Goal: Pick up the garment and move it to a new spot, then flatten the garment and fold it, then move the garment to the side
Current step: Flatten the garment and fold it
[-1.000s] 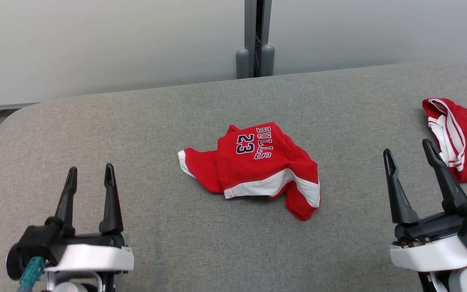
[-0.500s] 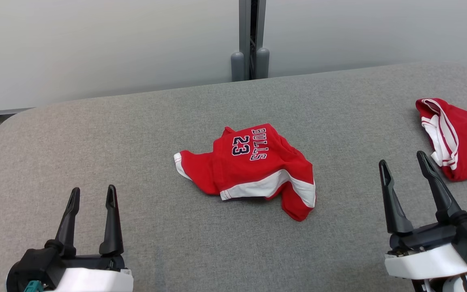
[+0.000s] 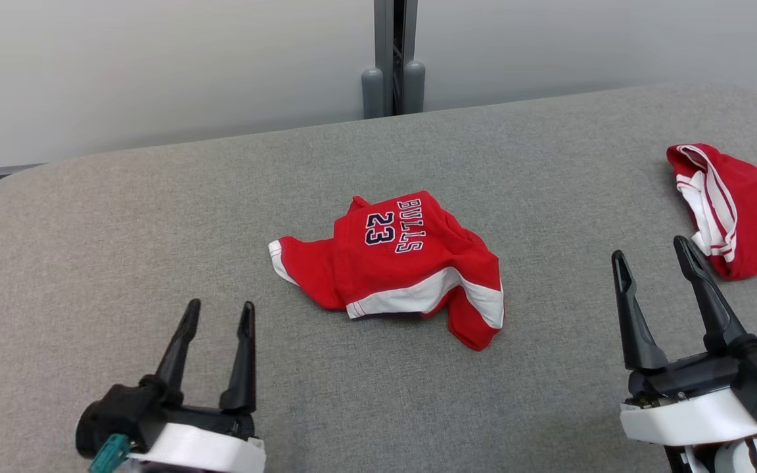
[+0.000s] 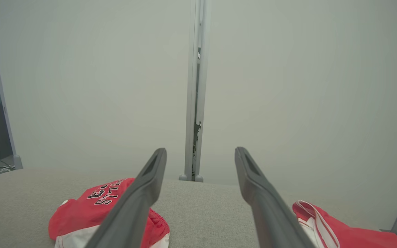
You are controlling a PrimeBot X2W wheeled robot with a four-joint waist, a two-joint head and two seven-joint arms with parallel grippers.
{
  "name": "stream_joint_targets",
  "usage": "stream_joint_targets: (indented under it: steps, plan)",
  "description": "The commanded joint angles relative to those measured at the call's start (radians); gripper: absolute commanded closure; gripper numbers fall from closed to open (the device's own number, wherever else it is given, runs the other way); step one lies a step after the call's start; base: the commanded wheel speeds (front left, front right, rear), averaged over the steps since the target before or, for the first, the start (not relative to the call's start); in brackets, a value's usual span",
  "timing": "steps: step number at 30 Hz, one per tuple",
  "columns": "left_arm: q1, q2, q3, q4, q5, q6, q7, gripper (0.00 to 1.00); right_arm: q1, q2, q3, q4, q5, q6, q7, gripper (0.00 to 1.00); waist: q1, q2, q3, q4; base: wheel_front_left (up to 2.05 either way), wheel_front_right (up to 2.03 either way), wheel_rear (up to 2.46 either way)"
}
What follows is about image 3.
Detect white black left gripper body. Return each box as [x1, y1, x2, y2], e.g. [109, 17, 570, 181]
[126, 402, 266, 473]

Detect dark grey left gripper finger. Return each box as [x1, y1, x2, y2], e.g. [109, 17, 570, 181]
[219, 301, 258, 415]
[139, 299, 202, 403]

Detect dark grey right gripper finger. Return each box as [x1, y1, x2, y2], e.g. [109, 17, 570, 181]
[611, 250, 669, 372]
[673, 235, 757, 357]

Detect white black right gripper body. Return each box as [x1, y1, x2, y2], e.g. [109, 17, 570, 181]
[620, 355, 757, 447]

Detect red shorts with white stripe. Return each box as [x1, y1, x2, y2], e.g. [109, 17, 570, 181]
[268, 191, 505, 351]

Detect grey fabric sofa cushion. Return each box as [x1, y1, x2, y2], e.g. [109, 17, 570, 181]
[0, 82, 757, 473]

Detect teal left camera cable plug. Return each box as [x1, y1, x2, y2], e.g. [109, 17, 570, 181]
[88, 434, 131, 473]

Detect grey cylindrical post foot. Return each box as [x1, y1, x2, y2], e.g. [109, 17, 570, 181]
[403, 60, 426, 115]
[361, 68, 384, 120]

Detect grey partition post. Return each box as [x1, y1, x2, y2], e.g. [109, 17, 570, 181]
[373, 0, 417, 118]

